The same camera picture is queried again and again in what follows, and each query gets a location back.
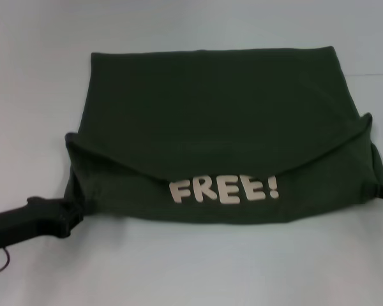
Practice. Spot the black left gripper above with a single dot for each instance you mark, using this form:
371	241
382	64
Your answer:
28	220

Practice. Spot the dark green shirt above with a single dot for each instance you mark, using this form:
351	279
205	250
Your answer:
223	127

